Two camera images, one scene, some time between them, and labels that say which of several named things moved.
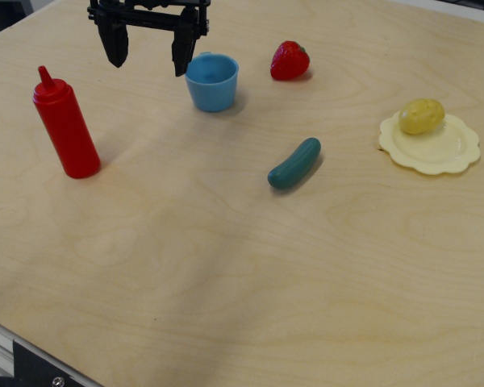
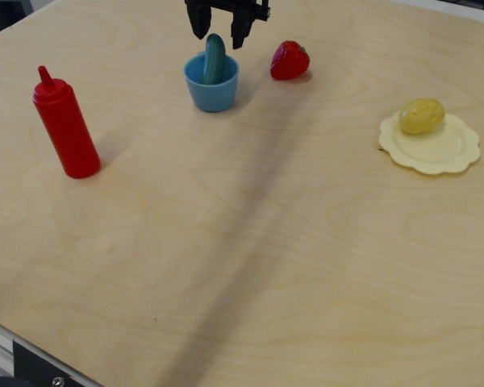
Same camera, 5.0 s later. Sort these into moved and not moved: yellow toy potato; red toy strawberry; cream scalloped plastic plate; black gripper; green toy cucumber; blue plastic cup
Moved: black gripper; green toy cucumber
Not moved: yellow toy potato; blue plastic cup; red toy strawberry; cream scalloped plastic plate
